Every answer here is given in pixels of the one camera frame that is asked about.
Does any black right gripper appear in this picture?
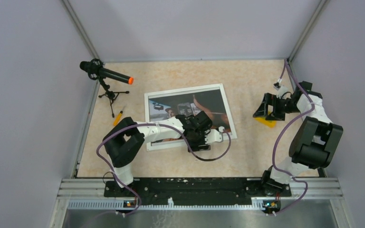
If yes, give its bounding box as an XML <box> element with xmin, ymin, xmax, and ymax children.
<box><xmin>252</xmin><ymin>93</ymin><xmax>300</xmax><ymax>121</ymax></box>

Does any white wooden picture frame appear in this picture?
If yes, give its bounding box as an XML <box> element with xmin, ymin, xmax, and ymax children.
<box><xmin>144</xmin><ymin>84</ymin><xmax>237</xmax><ymax>139</ymax></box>

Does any yellow screwdriver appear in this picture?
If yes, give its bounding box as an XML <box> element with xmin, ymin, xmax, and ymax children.
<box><xmin>113</xmin><ymin>106</ymin><xmax>125</xmax><ymax>126</ymax></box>

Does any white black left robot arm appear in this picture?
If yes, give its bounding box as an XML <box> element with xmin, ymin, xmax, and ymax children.
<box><xmin>103</xmin><ymin>111</ymin><xmax>224</xmax><ymax>196</ymax></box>

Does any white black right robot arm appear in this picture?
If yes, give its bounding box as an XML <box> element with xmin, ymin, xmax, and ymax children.
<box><xmin>253</xmin><ymin>80</ymin><xmax>343</xmax><ymax>196</ymax></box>

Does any yellow green toy window block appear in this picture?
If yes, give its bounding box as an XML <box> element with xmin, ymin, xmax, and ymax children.
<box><xmin>253</xmin><ymin>111</ymin><xmax>276</xmax><ymax>128</ymax></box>

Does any black tripod microphone stand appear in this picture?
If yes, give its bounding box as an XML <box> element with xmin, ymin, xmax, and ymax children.
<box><xmin>98</xmin><ymin>79</ymin><xmax>130</xmax><ymax>118</ymax></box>

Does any black microphone orange tip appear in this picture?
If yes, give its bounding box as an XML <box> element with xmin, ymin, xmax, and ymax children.
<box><xmin>79</xmin><ymin>59</ymin><xmax>134</xmax><ymax>85</ymax></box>

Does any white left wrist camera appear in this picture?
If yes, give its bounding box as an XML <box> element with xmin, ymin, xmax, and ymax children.
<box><xmin>205</xmin><ymin>126</ymin><xmax>225</xmax><ymax>145</ymax></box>

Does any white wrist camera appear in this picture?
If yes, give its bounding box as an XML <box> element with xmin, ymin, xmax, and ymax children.
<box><xmin>273</xmin><ymin>82</ymin><xmax>290</xmax><ymax>99</ymax></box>
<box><xmin>205</xmin><ymin>126</ymin><xmax>225</xmax><ymax>145</ymax></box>

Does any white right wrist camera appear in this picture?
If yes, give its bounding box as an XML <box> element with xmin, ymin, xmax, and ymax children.
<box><xmin>273</xmin><ymin>82</ymin><xmax>290</xmax><ymax>99</ymax></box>

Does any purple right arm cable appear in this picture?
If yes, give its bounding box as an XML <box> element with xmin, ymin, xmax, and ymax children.
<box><xmin>266</xmin><ymin>59</ymin><xmax>316</xmax><ymax>217</ymax></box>

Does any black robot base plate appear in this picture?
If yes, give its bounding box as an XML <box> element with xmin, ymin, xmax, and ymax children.
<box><xmin>104</xmin><ymin>177</ymin><xmax>277</xmax><ymax>206</ymax></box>

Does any aluminium front rail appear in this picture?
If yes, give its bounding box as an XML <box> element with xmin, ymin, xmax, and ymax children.
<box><xmin>50</xmin><ymin>177</ymin><xmax>355</xmax><ymax>228</ymax></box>

